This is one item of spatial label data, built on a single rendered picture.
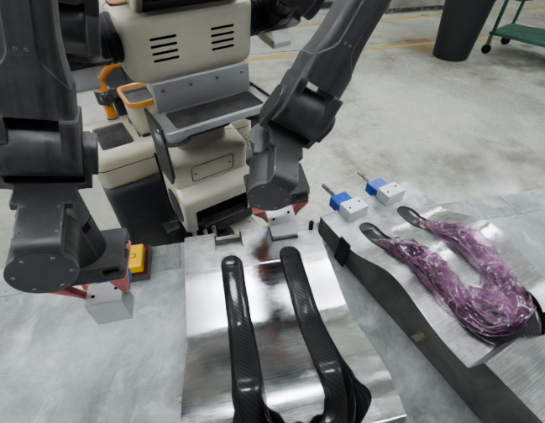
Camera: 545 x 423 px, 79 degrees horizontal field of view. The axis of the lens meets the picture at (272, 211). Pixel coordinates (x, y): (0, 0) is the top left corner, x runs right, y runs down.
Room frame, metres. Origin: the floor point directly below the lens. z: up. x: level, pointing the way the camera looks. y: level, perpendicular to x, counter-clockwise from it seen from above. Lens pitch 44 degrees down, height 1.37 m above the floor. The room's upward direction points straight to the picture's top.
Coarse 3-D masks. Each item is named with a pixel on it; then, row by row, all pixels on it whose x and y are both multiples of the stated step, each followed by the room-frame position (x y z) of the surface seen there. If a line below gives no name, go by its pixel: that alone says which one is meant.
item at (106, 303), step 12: (96, 288) 0.26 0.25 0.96; (108, 288) 0.26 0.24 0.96; (96, 300) 0.24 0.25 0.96; (108, 300) 0.24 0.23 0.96; (120, 300) 0.24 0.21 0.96; (132, 300) 0.27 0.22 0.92; (96, 312) 0.23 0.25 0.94; (108, 312) 0.24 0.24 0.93; (120, 312) 0.24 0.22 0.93; (132, 312) 0.25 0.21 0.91
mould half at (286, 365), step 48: (192, 240) 0.41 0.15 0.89; (288, 240) 0.41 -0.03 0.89; (192, 288) 0.31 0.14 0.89; (336, 288) 0.31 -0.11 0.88; (192, 336) 0.23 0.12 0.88; (288, 336) 0.22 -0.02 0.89; (336, 336) 0.22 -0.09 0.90; (192, 384) 0.15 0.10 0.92; (288, 384) 0.14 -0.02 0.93; (384, 384) 0.14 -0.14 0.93
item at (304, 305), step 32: (288, 256) 0.38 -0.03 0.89; (224, 288) 0.31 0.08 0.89; (288, 288) 0.31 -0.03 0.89; (320, 320) 0.25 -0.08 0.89; (256, 352) 0.19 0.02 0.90; (320, 352) 0.19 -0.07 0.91; (256, 384) 0.15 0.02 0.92; (352, 384) 0.14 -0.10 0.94; (256, 416) 0.11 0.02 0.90; (320, 416) 0.10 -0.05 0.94; (352, 416) 0.11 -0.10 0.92
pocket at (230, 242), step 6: (240, 234) 0.44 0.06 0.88; (216, 240) 0.43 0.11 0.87; (222, 240) 0.43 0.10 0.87; (228, 240) 0.43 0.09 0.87; (234, 240) 0.43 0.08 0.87; (240, 240) 0.44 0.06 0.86; (216, 246) 0.42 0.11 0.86; (222, 246) 0.42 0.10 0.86; (228, 246) 0.42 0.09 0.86; (234, 246) 0.42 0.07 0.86; (240, 246) 0.42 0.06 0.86
